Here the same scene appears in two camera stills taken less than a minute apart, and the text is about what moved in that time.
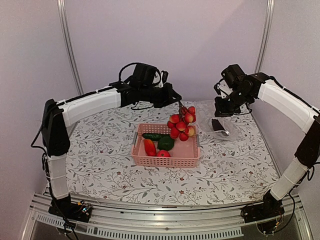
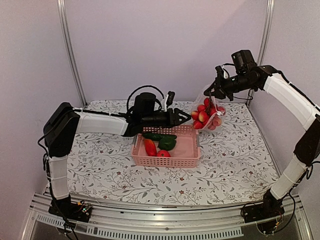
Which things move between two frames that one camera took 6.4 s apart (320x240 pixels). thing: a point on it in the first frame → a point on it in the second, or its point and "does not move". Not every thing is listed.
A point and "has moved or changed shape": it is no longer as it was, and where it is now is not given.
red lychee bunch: (181, 125) → (208, 115)
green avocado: (165, 143) does not move
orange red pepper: (150, 147) does not move
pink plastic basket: (184, 154) does not move
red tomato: (163, 153) does not move
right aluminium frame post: (267, 24) does not move
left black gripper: (170, 94) → (171, 122)
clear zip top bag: (224, 127) has moved or changed shape
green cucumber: (155, 137) does not move
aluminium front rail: (209, 221) does not move
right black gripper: (221, 111) → (220, 91)
